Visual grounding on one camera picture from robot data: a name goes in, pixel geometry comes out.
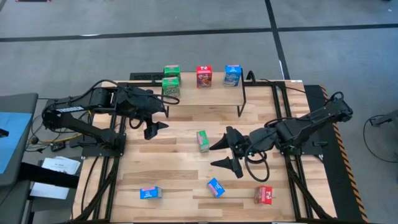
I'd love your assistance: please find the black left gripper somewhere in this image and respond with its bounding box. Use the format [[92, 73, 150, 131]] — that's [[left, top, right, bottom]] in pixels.
[[116, 86, 170, 141]]

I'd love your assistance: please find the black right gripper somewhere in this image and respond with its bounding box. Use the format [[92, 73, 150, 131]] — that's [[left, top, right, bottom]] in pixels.
[[210, 126, 268, 179]]

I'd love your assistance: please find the green Apple Jacks cereal box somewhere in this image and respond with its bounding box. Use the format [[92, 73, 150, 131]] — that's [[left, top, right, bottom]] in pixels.
[[196, 129, 211, 153], [164, 64, 182, 78], [161, 77, 182, 99]]

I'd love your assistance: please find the blue Rice Krispies cereal box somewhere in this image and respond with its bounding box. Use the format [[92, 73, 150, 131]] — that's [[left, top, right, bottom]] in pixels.
[[206, 177, 226, 199], [139, 185, 163, 200], [223, 64, 243, 88]]

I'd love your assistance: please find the red Froot Loops cereal box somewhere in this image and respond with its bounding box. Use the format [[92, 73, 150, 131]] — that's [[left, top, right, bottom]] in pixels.
[[254, 185, 274, 205], [195, 65, 213, 89]]

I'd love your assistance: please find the black power strip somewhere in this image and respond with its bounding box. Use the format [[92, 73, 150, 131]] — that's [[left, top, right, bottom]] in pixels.
[[129, 72, 165, 81]]

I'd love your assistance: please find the white paper sheet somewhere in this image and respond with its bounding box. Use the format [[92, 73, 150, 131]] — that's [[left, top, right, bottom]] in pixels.
[[29, 182, 71, 200], [41, 156, 81, 175]]

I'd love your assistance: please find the black mat hazard striped edge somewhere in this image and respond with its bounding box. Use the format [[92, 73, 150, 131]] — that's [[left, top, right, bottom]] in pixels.
[[303, 84, 369, 223]]

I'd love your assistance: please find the black flat bar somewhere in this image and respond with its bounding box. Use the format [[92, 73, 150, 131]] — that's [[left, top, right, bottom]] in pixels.
[[18, 161, 80, 189]]

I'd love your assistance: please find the gray desk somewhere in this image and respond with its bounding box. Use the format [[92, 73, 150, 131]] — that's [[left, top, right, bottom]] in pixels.
[[0, 92, 39, 187]]

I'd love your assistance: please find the blue desk mat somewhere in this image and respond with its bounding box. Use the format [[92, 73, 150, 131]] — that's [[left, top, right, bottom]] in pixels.
[[0, 111, 34, 175]]

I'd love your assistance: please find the gray floor stand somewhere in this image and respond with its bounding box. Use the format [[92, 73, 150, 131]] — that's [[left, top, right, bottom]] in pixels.
[[369, 108, 398, 128]]

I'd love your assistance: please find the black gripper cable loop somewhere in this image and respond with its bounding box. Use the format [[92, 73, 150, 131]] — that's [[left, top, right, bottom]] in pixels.
[[244, 149, 271, 183]]

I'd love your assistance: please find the wooden shelf black metal frame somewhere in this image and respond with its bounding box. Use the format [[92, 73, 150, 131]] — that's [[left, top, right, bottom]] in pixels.
[[160, 71, 247, 119]]

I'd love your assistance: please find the yellow cable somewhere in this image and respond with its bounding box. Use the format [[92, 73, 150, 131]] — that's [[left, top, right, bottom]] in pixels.
[[37, 133, 85, 146]]

